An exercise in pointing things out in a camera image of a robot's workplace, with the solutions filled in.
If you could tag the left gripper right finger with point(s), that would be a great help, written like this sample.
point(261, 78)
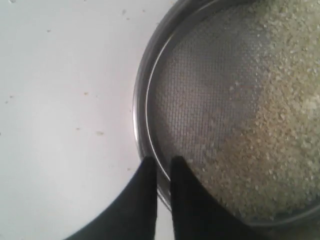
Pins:
point(196, 215)

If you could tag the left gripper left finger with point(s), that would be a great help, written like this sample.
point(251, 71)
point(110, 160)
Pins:
point(133, 214)

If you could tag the yellow grain mixture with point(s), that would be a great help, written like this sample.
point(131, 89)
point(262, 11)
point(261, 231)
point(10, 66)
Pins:
point(250, 120)

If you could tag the round steel mesh sieve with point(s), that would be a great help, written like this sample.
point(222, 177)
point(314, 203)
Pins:
point(157, 98)

